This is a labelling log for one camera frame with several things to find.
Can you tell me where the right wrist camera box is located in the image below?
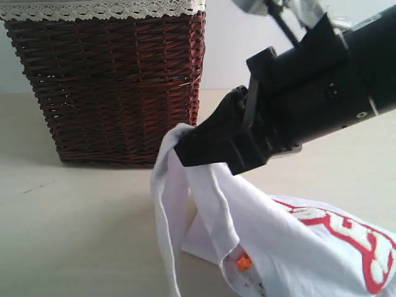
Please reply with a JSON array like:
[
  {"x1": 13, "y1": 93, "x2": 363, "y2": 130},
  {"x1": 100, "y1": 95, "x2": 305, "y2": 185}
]
[{"x1": 231, "y1": 0, "x2": 325, "y2": 29}]

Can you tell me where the dark red wicker basket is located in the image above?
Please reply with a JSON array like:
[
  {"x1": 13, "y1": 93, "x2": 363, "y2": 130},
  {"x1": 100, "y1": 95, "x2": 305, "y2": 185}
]
[{"x1": 4, "y1": 11, "x2": 206, "y2": 168}]

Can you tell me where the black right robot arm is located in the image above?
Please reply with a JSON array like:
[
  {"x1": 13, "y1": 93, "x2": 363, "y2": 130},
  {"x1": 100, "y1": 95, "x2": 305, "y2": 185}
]
[{"x1": 174, "y1": 5, "x2": 395, "y2": 175}]

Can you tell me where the white lace cloth trim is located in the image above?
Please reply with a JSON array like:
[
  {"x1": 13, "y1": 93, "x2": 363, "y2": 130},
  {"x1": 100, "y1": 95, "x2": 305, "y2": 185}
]
[{"x1": 1, "y1": 0, "x2": 205, "y2": 22}]

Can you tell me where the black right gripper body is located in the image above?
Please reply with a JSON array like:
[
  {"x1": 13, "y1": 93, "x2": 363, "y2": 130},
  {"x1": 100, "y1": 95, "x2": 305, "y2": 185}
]
[{"x1": 230, "y1": 46, "x2": 377, "y2": 176}]

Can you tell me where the white t-shirt with red lettering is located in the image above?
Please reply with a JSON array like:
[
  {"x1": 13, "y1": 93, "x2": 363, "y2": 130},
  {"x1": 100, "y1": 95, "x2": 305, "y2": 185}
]
[{"x1": 150, "y1": 123, "x2": 395, "y2": 296}]

